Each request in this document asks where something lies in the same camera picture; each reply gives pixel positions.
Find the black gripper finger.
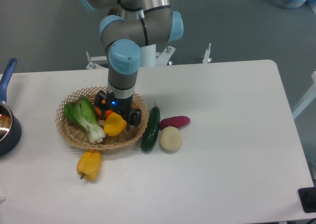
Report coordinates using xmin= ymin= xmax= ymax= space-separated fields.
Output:
xmin=126 ymin=109 xmax=142 ymax=131
xmin=94 ymin=90 xmax=111 ymax=119

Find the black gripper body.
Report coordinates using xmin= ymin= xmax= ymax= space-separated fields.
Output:
xmin=105 ymin=92 xmax=133 ymax=121

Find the yellow mango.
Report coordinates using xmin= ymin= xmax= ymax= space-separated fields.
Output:
xmin=103 ymin=112 xmax=127 ymax=136

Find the woven wicker basket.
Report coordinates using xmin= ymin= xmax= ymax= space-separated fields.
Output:
xmin=55 ymin=87 xmax=149 ymax=151

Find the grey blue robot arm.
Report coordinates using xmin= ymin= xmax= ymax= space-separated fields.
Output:
xmin=81 ymin=0 xmax=184 ymax=127

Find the orange fruit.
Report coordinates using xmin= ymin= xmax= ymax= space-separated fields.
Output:
xmin=94 ymin=99 xmax=112 ymax=120

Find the green cucumber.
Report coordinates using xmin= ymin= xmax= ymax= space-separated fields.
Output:
xmin=141 ymin=101 xmax=160 ymax=153

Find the green bok choy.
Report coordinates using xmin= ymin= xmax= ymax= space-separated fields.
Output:
xmin=63 ymin=95 xmax=106 ymax=144

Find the beige round potato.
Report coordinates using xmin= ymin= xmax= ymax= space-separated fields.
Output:
xmin=159 ymin=126 xmax=182 ymax=151

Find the purple sweet potato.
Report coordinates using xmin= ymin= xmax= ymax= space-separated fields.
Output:
xmin=159 ymin=116 xmax=191 ymax=130

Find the yellow bell pepper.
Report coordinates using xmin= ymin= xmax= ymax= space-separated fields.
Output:
xmin=77 ymin=150 xmax=102 ymax=181

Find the black device at edge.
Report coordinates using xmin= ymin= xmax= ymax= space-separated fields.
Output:
xmin=298 ymin=187 xmax=316 ymax=213

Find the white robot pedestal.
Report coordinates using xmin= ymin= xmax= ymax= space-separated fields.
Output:
xmin=86 ymin=43 xmax=212 ymax=70

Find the blue handled saucepan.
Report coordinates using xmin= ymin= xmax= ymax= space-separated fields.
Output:
xmin=0 ymin=58 xmax=22 ymax=156

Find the white frame bar right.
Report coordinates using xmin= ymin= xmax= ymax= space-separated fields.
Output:
xmin=292 ymin=71 xmax=316 ymax=120

